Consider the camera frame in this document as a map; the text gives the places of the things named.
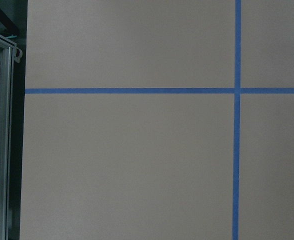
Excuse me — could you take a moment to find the aluminium frame profile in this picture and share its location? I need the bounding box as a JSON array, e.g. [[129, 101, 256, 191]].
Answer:
[[0, 27, 18, 240]]

